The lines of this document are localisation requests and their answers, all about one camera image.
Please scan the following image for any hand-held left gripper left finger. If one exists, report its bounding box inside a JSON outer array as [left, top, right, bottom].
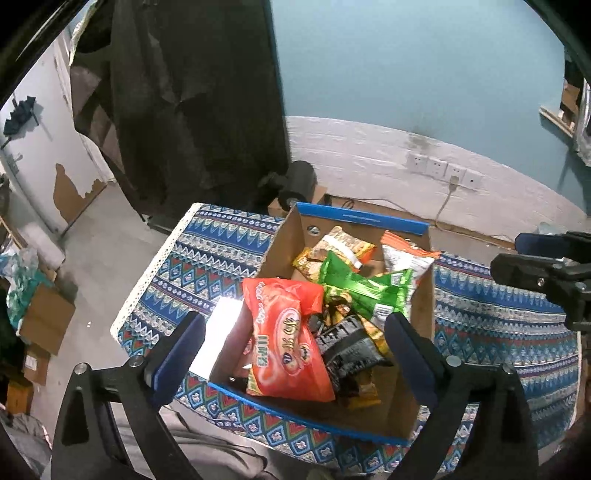
[[50, 311, 207, 480]]

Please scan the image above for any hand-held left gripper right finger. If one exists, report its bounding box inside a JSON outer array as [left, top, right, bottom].
[[384, 311, 541, 480]]

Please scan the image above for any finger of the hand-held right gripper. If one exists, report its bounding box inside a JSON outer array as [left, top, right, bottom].
[[489, 253, 580, 298], [514, 232, 591, 260]]

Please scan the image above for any black snack packet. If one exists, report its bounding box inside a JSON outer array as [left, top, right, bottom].
[[314, 315, 393, 398]]

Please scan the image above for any green snack packet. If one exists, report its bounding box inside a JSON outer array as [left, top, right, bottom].
[[318, 251, 415, 324]]

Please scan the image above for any white and orange snack packet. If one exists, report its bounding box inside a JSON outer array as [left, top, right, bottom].
[[381, 230, 441, 291]]

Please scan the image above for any red snack packet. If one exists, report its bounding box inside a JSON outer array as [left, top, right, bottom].
[[241, 277, 336, 403]]

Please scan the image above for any orange and brown snack packet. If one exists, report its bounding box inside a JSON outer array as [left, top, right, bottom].
[[309, 226, 376, 271]]

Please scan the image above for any yellow snack packet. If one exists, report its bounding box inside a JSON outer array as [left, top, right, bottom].
[[292, 248, 326, 282]]

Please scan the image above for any cardboard box with blue edges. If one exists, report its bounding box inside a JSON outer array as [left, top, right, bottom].
[[208, 202, 443, 446]]

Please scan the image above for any white card sheet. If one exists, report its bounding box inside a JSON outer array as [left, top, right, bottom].
[[188, 296, 247, 380]]

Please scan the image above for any grey cloth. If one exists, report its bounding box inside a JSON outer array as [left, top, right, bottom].
[[108, 401, 352, 480]]

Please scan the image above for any patterned blue tablecloth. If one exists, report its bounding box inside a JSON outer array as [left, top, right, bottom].
[[111, 203, 583, 476]]

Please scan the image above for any large cardboard box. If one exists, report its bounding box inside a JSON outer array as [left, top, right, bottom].
[[17, 281, 77, 356]]

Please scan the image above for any small cardboard box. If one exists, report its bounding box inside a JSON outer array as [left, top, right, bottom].
[[23, 344, 51, 386]]

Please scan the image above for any teal plastic bag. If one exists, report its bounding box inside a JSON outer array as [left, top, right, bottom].
[[0, 251, 44, 326]]

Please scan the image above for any black cylinder device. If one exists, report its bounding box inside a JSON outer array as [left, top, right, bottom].
[[261, 161, 317, 210]]

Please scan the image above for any dark hanging curtain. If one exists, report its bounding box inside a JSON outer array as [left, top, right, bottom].
[[69, 0, 291, 217]]

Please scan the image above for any white plug and cable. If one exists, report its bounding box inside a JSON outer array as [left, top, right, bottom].
[[342, 174, 509, 247]]

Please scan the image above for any wooden frame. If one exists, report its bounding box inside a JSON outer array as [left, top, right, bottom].
[[539, 78, 583, 139]]

